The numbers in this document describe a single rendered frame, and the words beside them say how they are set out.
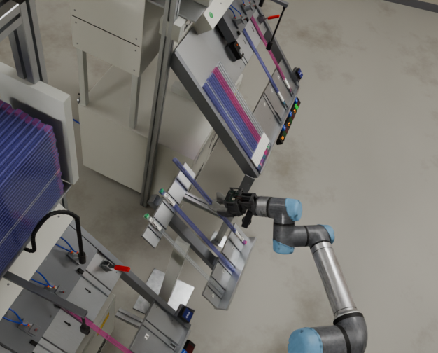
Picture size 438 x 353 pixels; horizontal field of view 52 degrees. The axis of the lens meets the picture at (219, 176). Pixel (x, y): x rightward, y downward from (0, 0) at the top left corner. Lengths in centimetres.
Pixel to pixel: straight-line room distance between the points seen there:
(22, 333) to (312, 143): 249
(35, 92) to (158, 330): 99
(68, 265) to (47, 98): 56
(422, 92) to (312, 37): 106
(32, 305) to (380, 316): 212
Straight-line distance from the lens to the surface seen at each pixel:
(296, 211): 153
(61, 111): 96
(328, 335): 140
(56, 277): 134
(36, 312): 132
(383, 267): 306
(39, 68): 97
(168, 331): 171
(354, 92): 386
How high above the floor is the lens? 242
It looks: 56 degrees down
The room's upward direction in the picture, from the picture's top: 22 degrees clockwise
